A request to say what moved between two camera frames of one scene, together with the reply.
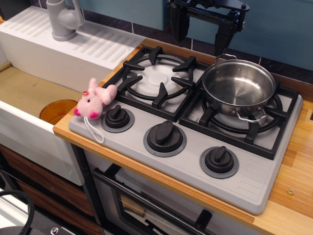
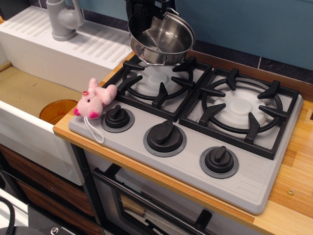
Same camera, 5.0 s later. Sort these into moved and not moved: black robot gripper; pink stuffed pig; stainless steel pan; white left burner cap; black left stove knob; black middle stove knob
Moved: black robot gripper; stainless steel pan
Not moved: white left burner cap; black left stove knob; pink stuffed pig; black middle stove knob
